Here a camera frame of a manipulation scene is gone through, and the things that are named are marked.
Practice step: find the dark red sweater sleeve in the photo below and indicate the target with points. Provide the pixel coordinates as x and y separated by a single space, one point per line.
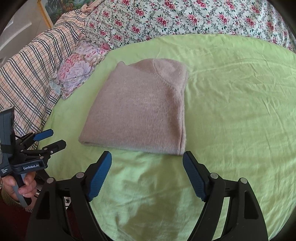
14 219

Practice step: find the pink floral small pillow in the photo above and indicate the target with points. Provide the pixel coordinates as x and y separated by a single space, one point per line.
75 70

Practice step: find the black camera box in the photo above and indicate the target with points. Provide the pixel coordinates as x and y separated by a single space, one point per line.
8 139

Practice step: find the plaid checkered blanket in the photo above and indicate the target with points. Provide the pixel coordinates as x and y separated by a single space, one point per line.
25 77

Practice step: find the rose floral quilt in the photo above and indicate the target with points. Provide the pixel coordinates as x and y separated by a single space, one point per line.
118 23

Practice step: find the beige knitted sweater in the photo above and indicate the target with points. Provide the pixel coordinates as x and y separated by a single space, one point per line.
140 107

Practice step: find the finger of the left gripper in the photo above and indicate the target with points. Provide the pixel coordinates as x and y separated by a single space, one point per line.
31 138
47 150

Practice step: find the framed landscape painting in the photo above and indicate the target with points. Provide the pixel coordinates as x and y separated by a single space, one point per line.
52 10

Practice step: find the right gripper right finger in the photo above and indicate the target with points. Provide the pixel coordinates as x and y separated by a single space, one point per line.
244 219

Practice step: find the light green bed sheet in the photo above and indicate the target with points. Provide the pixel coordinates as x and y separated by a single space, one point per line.
240 122

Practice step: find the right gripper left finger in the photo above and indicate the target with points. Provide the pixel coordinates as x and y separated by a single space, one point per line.
49 219

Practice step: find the person's left hand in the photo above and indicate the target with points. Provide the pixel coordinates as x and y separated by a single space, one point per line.
28 190

